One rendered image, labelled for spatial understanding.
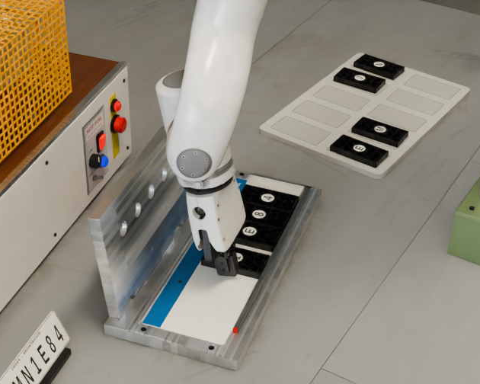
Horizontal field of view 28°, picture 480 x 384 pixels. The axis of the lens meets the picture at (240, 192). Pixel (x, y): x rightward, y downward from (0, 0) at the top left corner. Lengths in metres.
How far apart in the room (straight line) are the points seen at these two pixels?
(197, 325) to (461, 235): 0.46
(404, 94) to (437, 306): 0.63
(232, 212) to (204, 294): 0.14
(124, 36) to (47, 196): 0.78
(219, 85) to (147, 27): 1.06
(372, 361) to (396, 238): 0.29
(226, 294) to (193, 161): 0.29
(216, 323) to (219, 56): 0.41
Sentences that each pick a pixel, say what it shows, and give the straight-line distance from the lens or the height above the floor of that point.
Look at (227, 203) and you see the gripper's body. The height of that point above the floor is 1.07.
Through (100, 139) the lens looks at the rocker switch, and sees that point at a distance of 1.63.
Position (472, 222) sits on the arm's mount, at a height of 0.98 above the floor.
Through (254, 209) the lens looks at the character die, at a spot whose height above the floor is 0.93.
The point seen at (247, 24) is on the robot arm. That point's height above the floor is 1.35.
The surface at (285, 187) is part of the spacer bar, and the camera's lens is 1.66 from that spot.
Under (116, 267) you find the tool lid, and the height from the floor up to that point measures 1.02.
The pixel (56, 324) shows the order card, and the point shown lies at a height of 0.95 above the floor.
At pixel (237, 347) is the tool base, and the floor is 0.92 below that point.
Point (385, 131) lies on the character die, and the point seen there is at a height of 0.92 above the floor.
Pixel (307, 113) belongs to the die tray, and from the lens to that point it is 1.92.
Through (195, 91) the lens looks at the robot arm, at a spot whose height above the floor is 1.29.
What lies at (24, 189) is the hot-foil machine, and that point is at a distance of 1.45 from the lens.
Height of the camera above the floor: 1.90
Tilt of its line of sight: 36 degrees down
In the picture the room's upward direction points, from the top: 2 degrees clockwise
